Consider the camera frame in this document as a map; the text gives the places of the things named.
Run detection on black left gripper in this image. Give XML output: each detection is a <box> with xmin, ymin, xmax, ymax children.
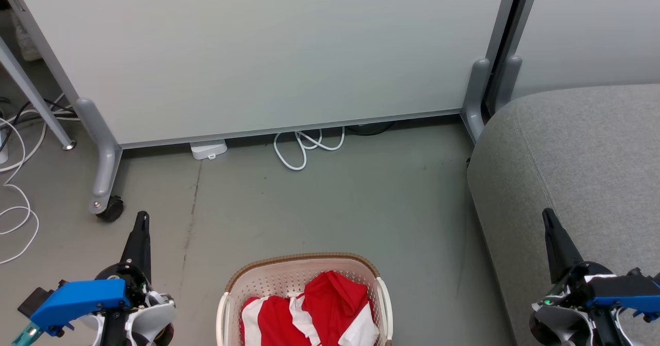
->
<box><xmin>95</xmin><ymin>211</ymin><xmax>156</xmax><ymax>306</ymax></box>

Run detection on white coiled cable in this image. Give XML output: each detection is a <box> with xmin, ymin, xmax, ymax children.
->
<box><xmin>273</xmin><ymin>127</ymin><xmax>345</xmax><ymax>172</ymax></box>

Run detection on narrow white partition panel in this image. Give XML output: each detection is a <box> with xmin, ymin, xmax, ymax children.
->
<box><xmin>509</xmin><ymin>0</ymin><xmax>660</xmax><ymax>100</ymax></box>

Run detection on grey partition leg with caster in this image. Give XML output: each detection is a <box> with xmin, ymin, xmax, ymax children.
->
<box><xmin>76</xmin><ymin>97</ymin><xmax>123</xmax><ymax>216</ymax></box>

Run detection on red jersey with number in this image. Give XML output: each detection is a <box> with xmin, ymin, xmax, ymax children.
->
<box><xmin>289</xmin><ymin>270</ymin><xmax>381</xmax><ymax>346</ymax></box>

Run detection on black caster wheel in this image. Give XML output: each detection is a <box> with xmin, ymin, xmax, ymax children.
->
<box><xmin>96</xmin><ymin>196</ymin><xmax>125</xmax><ymax>222</ymax></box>

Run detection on white power adapter box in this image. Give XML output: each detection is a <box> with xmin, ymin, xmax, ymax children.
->
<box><xmin>190</xmin><ymin>139</ymin><xmax>228</xmax><ymax>160</ymax></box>

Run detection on white loose floor cable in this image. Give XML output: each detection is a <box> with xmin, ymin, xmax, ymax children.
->
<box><xmin>0</xmin><ymin>94</ymin><xmax>65</xmax><ymax>265</ymax></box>

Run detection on large white partition panel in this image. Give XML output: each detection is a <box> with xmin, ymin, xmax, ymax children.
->
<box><xmin>8</xmin><ymin>0</ymin><xmax>521</xmax><ymax>149</ymax></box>

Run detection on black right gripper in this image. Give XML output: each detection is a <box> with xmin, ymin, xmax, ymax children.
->
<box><xmin>541</xmin><ymin>208</ymin><xmax>615</xmax><ymax>306</ymax></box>

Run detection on red jersey number 23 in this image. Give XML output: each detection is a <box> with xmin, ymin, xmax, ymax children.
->
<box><xmin>240</xmin><ymin>295</ymin><xmax>316</xmax><ymax>346</ymax></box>

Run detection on black floor cables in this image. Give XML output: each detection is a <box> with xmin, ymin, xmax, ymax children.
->
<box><xmin>0</xmin><ymin>96</ymin><xmax>79</xmax><ymax>126</ymax></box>

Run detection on grey fabric sofa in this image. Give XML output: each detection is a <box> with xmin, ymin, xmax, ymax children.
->
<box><xmin>467</xmin><ymin>84</ymin><xmax>660</xmax><ymax>346</ymax></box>

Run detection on cream laundry basket brown rim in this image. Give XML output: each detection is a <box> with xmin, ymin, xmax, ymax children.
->
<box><xmin>216</xmin><ymin>253</ymin><xmax>393</xmax><ymax>346</ymax></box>

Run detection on grey metal table leg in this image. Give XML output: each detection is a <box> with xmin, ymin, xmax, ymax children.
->
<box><xmin>0</xmin><ymin>37</ymin><xmax>77</xmax><ymax>151</ymax></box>

